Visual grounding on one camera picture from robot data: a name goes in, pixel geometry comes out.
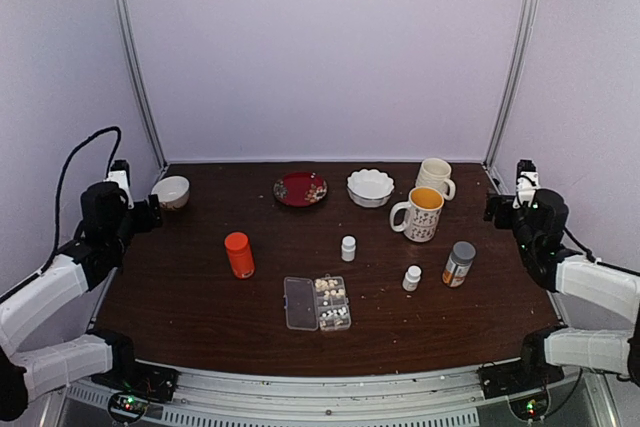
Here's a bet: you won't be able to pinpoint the round circuit board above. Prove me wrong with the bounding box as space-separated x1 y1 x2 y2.
107 392 150 424
508 394 549 422

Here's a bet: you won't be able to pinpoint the right round circuit board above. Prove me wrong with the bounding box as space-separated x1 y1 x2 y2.
508 394 549 422

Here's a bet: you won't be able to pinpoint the white round pills in organizer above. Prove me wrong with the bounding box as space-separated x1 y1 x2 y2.
319 298 347 312

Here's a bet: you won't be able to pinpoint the front aluminium rail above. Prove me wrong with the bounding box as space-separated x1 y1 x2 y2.
52 364 619 427

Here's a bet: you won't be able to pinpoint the white scalloped bowl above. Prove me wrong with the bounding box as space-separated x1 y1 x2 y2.
346 169 395 208

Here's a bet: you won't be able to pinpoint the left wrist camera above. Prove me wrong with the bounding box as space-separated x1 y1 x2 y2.
106 159 134 209

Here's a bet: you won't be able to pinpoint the amber bottle grey cap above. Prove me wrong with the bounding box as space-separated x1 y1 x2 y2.
442 241 476 288

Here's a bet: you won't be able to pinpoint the right aluminium frame post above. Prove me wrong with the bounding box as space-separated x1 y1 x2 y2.
483 0 539 171

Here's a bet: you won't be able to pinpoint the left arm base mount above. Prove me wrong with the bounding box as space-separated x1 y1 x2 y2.
89 329 179 403

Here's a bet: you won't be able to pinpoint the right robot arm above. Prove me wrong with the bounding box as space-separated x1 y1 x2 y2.
484 188 639 389

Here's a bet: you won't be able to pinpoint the orange pill bottle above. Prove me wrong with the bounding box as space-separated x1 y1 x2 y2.
224 232 255 279

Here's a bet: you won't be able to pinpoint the beige round pills in organizer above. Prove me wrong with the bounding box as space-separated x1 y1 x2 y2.
318 288 346 299

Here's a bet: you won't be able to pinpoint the white floral mug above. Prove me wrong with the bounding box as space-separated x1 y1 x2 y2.
389 187 445 243

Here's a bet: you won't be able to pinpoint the left aluminium frame post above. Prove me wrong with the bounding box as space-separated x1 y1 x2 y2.
113 0 168 171

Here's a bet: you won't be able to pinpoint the left round circuit board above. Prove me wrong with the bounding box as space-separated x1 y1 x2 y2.
107 392 150 424

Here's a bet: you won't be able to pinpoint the aluminium frame post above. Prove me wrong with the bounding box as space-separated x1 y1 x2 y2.
113 0 168 171
483 0 539 171

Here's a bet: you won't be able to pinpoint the white ceramic bowl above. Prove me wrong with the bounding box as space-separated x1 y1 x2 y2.
151 176 190 211

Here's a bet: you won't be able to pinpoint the small pills in organizer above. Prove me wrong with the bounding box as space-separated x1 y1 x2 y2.
319 310 351 331

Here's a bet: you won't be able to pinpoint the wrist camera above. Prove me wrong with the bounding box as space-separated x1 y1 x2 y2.
513 159 540 209
106 159 134 209

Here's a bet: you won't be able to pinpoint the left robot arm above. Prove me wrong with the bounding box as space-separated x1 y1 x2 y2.
1 181 162 421

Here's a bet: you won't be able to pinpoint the small white pill bottle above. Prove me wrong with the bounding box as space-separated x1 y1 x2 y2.
341 235 357 262
402 265 422 292

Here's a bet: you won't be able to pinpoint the cream ribbed mug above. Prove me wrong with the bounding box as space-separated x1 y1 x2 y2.
415 158 456 201

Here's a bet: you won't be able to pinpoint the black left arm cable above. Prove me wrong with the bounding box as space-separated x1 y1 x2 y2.
49 126 124 268

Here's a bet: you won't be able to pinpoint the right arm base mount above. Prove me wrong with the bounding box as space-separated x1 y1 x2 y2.
478 325 564 399

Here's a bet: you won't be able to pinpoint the red floral plate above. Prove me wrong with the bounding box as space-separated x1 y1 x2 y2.
272 172 328 207

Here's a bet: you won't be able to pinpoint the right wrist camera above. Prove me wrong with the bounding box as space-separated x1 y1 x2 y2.
513 159 540 209

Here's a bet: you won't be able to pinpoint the clear plastic pill organizer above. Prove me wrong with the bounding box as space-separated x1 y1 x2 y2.
283 275 352 332

